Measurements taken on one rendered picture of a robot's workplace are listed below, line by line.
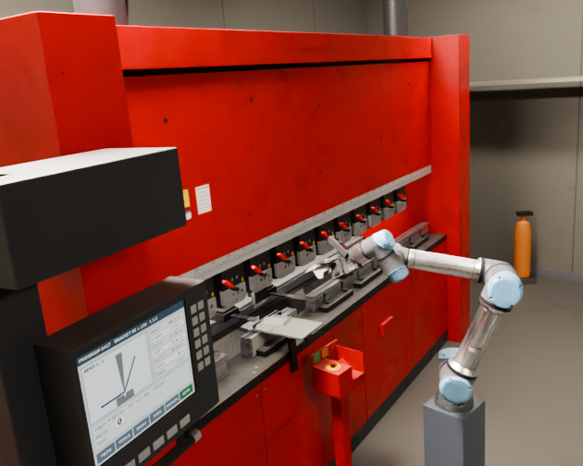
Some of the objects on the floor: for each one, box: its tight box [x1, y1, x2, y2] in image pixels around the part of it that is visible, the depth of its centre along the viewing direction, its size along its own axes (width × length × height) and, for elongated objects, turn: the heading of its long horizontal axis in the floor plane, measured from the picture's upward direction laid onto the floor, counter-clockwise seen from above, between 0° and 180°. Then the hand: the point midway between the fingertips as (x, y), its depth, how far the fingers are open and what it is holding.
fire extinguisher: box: [514, 210, 537, 285], centre depth 574 cm, size 29×29×70 cm
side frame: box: [359, 34, 470, 342], centre depth 467 cm, size 25×85×230 cm, turn 73°
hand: (316, 271), depth 233 cm, fingers open, 14 cm apart
